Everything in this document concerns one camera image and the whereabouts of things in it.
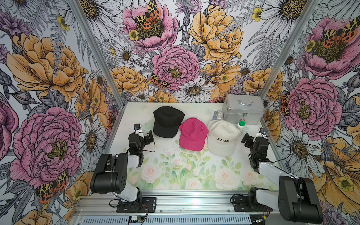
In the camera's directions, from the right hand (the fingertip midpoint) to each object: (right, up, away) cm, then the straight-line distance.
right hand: (252, 137), depth 89 cm
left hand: (-69, +2, +5) cm, 69 cm away
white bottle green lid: (-3, +9, +10) cm, 14 cm away
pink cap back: (-36, +2, +5) cm, 37 cm away
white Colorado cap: (-19, 0, +2) cm, 19 cm away
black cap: (-54, +10, +10) cm, 56 cm away
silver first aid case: (+3, +19, +13) cm, 23 cm away
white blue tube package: (-16, +14, +23) cm, 31 cm away
